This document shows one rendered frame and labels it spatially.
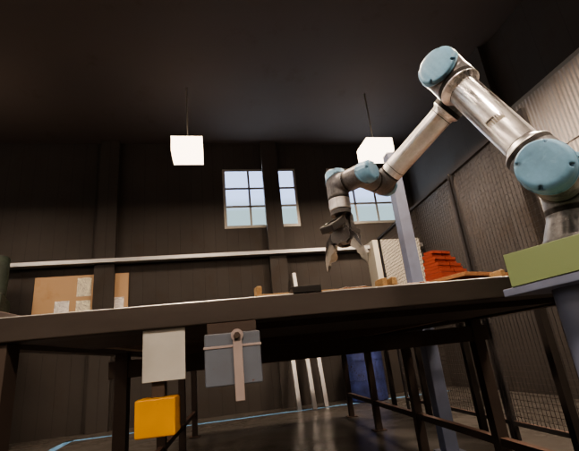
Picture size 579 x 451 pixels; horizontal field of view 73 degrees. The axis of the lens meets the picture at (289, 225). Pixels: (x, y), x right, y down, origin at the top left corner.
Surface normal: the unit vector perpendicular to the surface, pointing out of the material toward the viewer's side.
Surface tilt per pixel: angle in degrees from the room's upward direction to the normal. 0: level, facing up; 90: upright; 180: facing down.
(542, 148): 96
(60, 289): 90
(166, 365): 90
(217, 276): 90
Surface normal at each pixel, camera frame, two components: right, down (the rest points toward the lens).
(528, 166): -0.67, -0.06
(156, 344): 0.11, -0.33
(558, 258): -0.98, 0.04
